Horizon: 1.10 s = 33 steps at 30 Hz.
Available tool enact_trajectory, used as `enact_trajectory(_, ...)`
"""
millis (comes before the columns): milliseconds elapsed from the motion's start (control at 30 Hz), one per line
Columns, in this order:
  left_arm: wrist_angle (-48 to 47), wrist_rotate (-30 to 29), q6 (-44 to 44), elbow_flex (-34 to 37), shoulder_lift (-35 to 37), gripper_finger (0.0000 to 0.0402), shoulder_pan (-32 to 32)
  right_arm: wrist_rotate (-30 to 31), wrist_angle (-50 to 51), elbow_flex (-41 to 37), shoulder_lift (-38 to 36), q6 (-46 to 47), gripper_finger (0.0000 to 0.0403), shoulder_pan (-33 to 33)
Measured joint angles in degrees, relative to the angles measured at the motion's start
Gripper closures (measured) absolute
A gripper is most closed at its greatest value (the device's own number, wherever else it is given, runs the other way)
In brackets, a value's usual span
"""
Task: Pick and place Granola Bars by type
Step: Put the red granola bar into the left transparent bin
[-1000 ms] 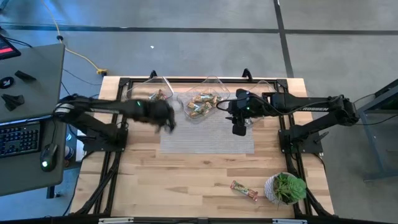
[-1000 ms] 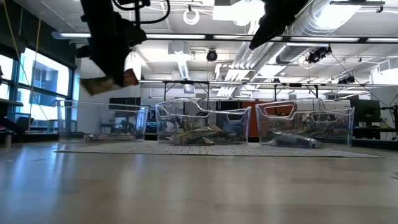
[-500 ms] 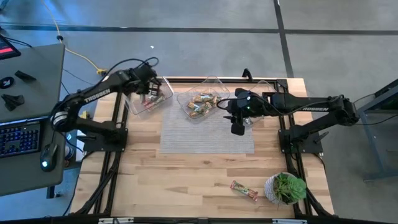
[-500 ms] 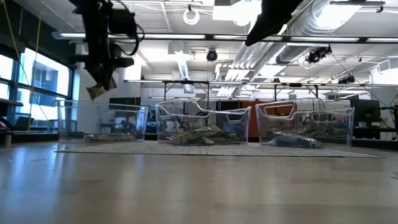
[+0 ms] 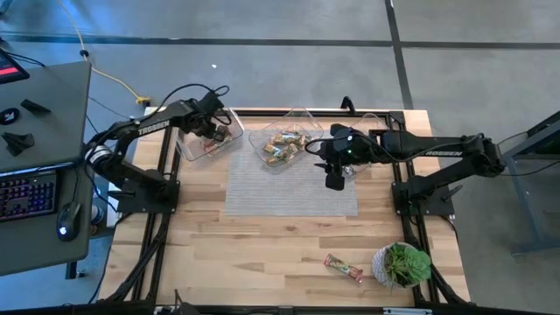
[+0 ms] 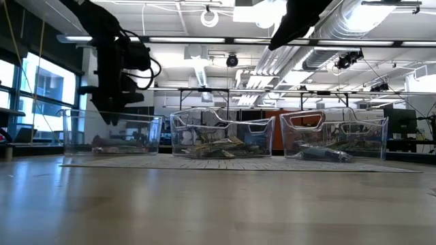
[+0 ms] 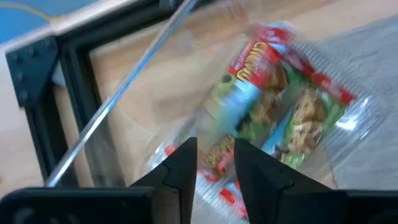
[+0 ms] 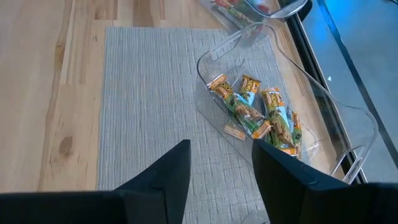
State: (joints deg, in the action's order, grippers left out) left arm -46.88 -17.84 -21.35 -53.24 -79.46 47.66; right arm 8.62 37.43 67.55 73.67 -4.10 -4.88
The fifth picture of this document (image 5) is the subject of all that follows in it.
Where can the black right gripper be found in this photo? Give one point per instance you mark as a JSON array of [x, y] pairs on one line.
[[347, 149]]

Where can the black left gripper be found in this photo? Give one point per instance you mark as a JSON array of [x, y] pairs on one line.
[[205, 113]]

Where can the green white packet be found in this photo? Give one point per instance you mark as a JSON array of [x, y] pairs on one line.
[[289, 151]]

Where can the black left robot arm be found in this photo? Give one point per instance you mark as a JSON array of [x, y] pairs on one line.
[[153, 124]]

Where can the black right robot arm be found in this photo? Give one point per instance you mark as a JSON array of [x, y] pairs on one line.
[[437, 146]]

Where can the clear plastic bin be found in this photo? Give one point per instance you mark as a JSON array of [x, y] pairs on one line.
[[192, 151], [372, 122], [306, 122]]

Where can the grey woven placemat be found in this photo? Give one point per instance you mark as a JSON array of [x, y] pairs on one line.
[[289, 192]]

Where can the black floor tape line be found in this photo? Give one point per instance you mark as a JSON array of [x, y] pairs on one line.
[[400, 74], [262, 42]]

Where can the green plant in white pot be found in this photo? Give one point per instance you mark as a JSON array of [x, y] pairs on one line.
[[404, 264]]

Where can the grey desk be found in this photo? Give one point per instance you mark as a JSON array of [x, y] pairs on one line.
[[52, 131]]

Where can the black computer mouse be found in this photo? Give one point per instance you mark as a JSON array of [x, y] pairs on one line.
[[68, 221]]

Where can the black wedge part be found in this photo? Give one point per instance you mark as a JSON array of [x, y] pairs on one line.
[[35, 107]]

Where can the backlit black keyboard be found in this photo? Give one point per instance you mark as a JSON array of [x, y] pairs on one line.
[[26, 196]]

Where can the black round disc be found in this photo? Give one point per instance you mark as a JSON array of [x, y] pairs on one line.
[[9, 116]]

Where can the laptop with red screen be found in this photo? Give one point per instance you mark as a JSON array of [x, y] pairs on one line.
[[11, 67]]

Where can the black aluminium table frame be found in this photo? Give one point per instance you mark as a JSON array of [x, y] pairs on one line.
[[168, 153]]

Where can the black hook mount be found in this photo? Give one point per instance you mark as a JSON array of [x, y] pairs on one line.
[[347, 105]]

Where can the grey metal table frame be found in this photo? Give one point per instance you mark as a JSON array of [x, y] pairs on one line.
[[525, 201]]

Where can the black printed bracket part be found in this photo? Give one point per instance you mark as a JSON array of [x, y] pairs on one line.
[[17, 143]]

